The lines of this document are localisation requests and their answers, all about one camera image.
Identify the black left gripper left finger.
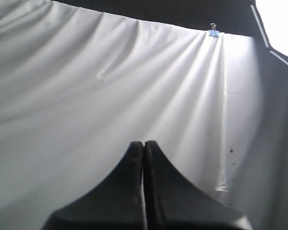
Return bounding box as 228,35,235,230
42,141,144,230

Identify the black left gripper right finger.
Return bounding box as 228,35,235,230
144,140,251,230

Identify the white backdrop cloth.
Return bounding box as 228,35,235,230
0,0,264,230

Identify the blue binder clip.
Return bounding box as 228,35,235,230
208,23,220,37

